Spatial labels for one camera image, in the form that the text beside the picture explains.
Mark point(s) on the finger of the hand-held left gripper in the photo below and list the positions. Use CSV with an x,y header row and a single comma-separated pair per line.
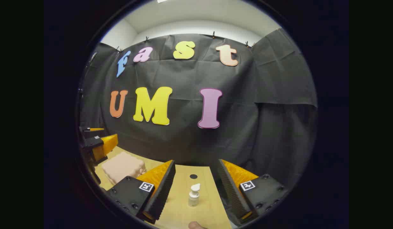
x,y
94,144
88,133

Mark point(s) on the dark round table grommet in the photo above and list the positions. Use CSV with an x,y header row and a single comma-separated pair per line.
x,y
193,176

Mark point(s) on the clear white pump bottle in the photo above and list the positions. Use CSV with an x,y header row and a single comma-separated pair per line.
x,y
193,197

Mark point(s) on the black backdrop cloth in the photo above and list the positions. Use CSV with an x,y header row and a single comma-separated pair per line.
x,y
183,143

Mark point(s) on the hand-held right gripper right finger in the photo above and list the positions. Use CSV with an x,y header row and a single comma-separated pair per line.
x,y
233,194

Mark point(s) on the beige rounded object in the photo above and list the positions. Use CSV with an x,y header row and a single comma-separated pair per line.
x,y
196,225

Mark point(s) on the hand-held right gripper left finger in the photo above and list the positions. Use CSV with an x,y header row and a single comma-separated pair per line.
x,y
161,197

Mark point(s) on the pink suitcase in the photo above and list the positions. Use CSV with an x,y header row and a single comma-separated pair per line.
x,y
123,168

